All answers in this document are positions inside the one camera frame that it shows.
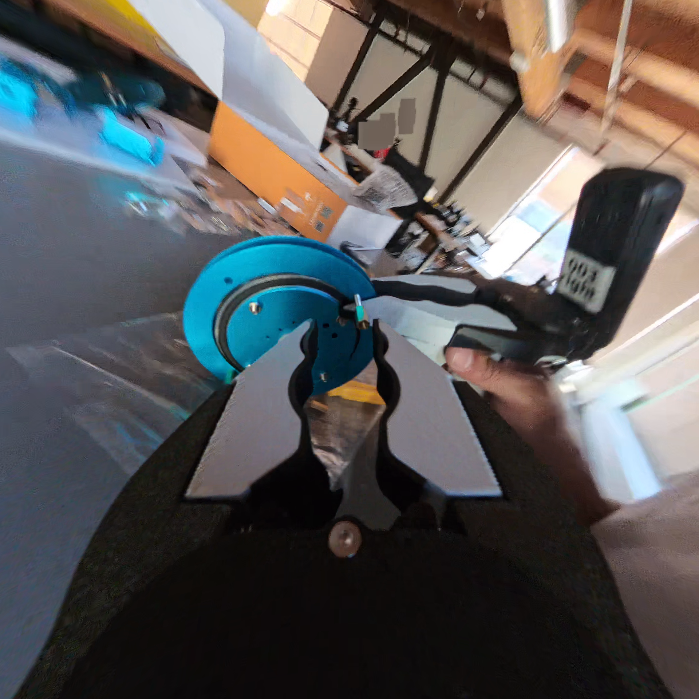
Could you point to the person's right forearm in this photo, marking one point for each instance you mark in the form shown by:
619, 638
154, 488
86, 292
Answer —
628, 546

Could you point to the large blue U bracket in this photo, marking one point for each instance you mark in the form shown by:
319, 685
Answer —
16, 90

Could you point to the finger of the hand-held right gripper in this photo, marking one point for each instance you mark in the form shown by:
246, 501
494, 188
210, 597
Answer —
431, 286
448, 316

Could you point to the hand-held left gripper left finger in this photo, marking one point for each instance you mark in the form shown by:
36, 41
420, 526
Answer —
256, 431

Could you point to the teal oval metal plate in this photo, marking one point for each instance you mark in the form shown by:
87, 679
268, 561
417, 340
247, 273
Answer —
120, 95

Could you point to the brass hex standoff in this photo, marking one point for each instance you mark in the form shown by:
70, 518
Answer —
361, 312

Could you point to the yellow box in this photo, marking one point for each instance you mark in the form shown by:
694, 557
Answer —
134, 16

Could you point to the orange cardboard box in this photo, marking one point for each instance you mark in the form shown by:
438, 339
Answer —
262, 158

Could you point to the clear plastic bag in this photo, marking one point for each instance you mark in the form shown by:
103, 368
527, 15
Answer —
109, 382

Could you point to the person's right hand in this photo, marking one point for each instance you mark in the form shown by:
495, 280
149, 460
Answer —
502, 387

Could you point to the blue perforated long bracket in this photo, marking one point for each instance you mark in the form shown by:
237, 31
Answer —
131, 136

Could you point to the blue round metal base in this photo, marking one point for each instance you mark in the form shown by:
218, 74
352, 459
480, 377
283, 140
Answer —
273, 306

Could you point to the white foam sheet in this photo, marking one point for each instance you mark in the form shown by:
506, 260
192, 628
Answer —
82, 136

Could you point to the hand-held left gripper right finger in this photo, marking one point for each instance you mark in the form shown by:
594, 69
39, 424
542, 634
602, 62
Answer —
437, 431

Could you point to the pile of small parts bags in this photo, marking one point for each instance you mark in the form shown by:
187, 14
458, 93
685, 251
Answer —
229, 202

